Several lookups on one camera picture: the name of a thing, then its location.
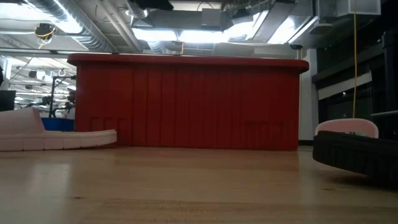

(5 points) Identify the blue plastic bin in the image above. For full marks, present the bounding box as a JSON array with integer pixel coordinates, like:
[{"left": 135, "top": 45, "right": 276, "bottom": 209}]
[{"left": 41, "top": 117, "right": 75, "bottom": 132}]

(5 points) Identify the black monitor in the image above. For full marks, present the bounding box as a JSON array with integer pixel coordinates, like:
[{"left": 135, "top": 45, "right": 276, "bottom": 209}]
[{"left": 0, "top": 90, "right": 17, "bottom": 112}]

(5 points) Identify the black metal stand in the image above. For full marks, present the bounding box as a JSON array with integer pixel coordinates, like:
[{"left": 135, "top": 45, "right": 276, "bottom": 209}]
[{"left": 49, "top": 75, "right": 77, "bottom": 119}]

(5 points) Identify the black slide sandal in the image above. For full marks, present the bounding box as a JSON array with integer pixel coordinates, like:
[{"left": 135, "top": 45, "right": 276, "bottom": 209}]
[{"left": 312, "top": 130, "right": 398, "bottom": 185}]

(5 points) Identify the red plastic bin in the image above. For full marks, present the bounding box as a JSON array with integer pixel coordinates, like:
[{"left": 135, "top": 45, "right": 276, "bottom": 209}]
[{"left": 67, "top": 52, "right": 310, "bottom": 152}]

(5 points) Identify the silver spiral ventilation duct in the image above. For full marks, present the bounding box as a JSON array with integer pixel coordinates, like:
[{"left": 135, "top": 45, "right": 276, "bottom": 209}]
[{"left": 27, "top": 0, "right": 116, "bottom": 52}]

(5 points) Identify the black yellow cord reel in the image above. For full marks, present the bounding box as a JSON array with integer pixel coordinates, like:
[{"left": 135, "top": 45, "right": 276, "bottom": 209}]
[{"left": 34, "top": 23, "right": 57, "bottom": 41}]

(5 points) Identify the pink slide sandal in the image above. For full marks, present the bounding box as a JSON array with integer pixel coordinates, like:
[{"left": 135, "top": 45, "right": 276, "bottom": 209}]
[
  {"left": 0, "top": 107, "right": 118, "bottom": 152},
  {"left": 315, "top": 118, "right": 380, "bottom": 139}
]

